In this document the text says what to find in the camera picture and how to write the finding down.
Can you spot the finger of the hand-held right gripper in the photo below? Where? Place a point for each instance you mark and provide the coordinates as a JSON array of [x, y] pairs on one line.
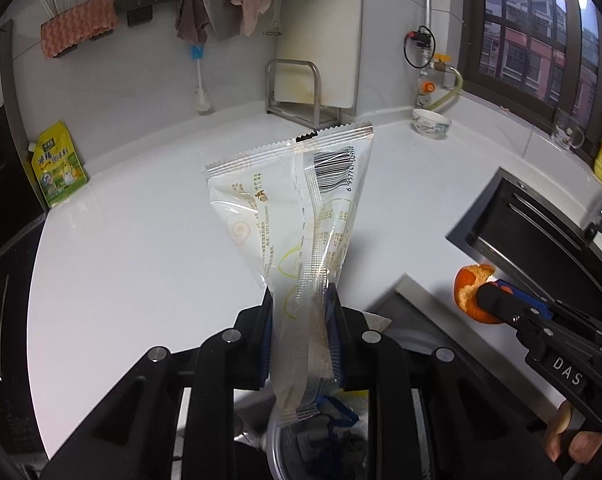
[[501, 305], [523, 297]]

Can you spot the patterned ceramic bowl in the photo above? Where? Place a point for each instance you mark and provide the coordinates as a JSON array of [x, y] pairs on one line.
[[431, 125]]

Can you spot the orange pipe cap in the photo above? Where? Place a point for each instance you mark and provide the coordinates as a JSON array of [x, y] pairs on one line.
[[427, 87]]

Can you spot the white peeler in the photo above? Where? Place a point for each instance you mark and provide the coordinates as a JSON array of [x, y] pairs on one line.
[[276, 25]]

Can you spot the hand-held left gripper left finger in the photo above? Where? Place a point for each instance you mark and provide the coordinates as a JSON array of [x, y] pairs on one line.
[[267, 350]]

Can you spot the dark grey rag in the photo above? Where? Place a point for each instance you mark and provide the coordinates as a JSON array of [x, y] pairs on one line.
[[351, 447]]

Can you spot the pink hanging cloth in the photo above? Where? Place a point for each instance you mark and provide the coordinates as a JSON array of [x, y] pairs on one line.
[[253, 0]]

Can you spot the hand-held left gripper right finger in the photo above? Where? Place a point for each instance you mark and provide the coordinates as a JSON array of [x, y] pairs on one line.
[[332, 340]]

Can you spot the clear plastic cup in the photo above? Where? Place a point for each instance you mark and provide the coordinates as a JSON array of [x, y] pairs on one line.
[[291, 455]]

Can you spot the orange peel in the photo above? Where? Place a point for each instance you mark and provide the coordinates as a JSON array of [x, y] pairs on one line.
[[466, 290]]

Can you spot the white snack wrapper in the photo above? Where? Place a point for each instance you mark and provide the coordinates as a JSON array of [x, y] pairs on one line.
[[291, 200]]

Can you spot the metal gas pipe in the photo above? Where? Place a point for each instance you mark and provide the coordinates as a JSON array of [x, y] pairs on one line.
[[427, 5]]

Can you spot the metal cutting board rack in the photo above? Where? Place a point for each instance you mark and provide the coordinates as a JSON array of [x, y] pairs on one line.
[[317, 90]]

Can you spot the orange wavy dishcloth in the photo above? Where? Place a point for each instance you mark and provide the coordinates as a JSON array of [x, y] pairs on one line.
[[78, 22]]

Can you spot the yellow green seasoning pouch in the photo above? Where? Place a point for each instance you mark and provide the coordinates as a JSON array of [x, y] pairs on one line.
[[58, 170]]

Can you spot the person's right hand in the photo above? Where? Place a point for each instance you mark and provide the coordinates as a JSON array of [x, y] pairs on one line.
[[556, 430]]

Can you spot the brown grey hanging cloth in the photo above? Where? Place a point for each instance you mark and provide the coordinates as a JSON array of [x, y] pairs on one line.
[[191, 17]]

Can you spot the black kitchen sink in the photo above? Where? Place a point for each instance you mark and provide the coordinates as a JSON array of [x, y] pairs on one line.
[[526, 230]]

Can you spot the dark framed window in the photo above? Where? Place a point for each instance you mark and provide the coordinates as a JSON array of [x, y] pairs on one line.
[[521, 60]]

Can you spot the glass mug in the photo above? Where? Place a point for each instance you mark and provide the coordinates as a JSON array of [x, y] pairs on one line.
[[566, 132]]

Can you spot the white cutting board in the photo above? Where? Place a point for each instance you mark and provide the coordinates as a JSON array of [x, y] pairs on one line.
[[321, 20]]

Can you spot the white bottle brush blue band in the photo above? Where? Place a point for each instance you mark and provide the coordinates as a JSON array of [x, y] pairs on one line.
[[199, 75]]

